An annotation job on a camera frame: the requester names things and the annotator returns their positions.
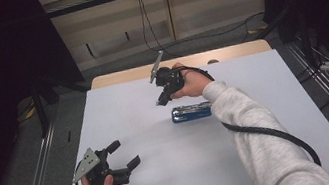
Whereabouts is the person's right hand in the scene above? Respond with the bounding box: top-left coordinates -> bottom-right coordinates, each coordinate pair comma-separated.
165,57 -> 216,102

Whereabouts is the black floor cable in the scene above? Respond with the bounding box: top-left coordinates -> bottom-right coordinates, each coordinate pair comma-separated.
290,28 -> 329,114

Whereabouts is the blue shiny packet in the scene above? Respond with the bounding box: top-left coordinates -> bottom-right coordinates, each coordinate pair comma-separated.
169,100 -> 215,125

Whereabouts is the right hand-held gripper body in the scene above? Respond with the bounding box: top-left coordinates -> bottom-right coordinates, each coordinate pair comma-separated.
144,46 -> 189,107

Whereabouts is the black metal stand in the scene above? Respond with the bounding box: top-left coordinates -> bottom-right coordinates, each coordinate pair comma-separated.
26,68 -> 99,140

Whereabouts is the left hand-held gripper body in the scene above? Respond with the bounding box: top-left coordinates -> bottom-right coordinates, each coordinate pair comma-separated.
67,140 -> 134,185

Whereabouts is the black hanging cable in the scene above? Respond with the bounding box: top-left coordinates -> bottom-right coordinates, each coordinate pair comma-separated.
136,0 -> 269,55

